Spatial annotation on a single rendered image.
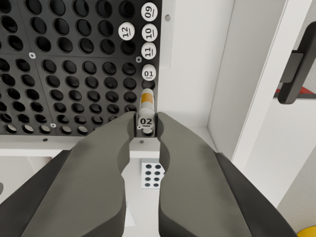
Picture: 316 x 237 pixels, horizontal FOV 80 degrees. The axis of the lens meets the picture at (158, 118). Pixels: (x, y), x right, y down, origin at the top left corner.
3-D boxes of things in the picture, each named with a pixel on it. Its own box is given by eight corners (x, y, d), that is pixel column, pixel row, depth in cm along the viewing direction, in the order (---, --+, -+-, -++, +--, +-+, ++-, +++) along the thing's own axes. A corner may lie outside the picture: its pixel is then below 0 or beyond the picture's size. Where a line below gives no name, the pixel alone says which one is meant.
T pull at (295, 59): (321, 20, 16) (335, 22, 15) (285, 100, 20) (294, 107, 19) (280, 18, 16) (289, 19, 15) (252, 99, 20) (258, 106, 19)
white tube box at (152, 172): (199, 152, 42) (202, 164, 39) (192, 177, 46) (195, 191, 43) (142, 150, 41) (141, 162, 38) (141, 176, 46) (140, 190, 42)
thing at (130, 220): (128, 201, 51) (127, 207, 49) (136, 219, 55) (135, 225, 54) (82, 208, 52) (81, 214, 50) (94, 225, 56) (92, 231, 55)
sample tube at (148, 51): (155, 35, 19) (156, 44, 15) (155, 47, 20) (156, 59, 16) (143, 35, 19) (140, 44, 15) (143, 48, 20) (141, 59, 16)
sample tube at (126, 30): (137, 17, 18) (132, 22, 14) (138, 31, 19) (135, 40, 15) (123, 18, 18) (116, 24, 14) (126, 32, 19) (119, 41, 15)
